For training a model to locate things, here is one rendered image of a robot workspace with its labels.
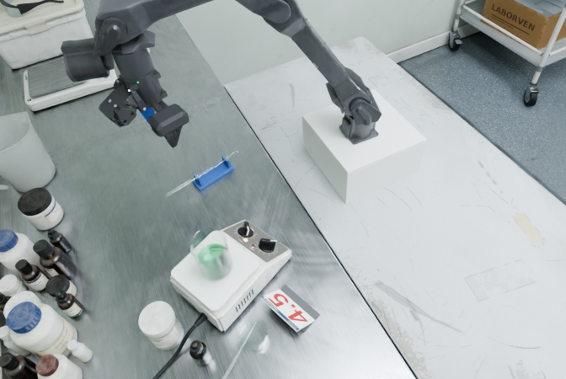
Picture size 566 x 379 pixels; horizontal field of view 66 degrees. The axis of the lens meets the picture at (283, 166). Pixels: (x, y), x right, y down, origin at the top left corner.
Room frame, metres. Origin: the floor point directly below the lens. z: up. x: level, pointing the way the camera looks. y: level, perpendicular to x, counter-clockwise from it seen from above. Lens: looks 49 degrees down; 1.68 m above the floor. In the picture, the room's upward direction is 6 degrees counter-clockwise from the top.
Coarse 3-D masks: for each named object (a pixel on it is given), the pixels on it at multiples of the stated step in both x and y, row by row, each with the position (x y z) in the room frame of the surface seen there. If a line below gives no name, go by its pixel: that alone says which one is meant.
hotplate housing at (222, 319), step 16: (256, 256) 0.42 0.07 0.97; (288, 256) 0.43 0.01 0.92; (256, 272) 0.38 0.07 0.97; (272, 272) 0.40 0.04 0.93; (176, 288) 0.38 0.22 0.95; (240, 288) 0.36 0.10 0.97; (256, 288) 0.37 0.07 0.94; (192, 304) 0.36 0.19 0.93; (240, 304) 0.34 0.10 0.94; (224, 320) 0.31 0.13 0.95
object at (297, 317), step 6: (270, 294) 0.36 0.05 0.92; (276, 294) 0.36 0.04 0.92; (282, 294) 0.37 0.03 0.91; (270, 300) 0.34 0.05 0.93; (276, 300) 0.35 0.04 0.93; (282, 300) 0.35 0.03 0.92; (288, 300) 0.35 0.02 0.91; (276, 306) 0.33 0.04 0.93; (282, 306) 0.33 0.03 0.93; (288, 306) 0.34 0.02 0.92; (294, 306) 0.34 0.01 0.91; (282, 312) 0.32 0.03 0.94; (288, 312) 0.32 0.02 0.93; (294, 312) 0.32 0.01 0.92; (300, 312) 0.32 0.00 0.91; (294, 318) 0.31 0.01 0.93; (300, 318) 0.31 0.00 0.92; (306, 318) 0.31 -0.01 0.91; (300, 324) 0.30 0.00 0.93
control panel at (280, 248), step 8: (240, 224) 0.51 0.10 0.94; (232, 232) 0.48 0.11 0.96; (256, 232) 0.49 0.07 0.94; (264, 232) 0.49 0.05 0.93; (240, 240) 0.46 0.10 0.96; (248, 240) 0.46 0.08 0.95; (256, 240) 0.46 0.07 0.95; (248, 248) 0.44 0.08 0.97; (256, 248) 0.44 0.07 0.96; (280, 248) 0.45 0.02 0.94; (288, 248) 0.45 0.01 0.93; (264, 256) 0.42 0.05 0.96; (272, 256) 0.42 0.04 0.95
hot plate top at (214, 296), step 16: (192, 256) 0.42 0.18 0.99; (240, 256) 0.41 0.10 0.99; (176, 272) 0.39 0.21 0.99; (192, 272) 0.39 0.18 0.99; (240, 272) 0.38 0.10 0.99; (192, 288) 0.36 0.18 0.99; (208, 288) 0.35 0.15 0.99; (224, 288) 0.35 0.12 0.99; (208, 304) 0.32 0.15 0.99; (224, 304) 0.32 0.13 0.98
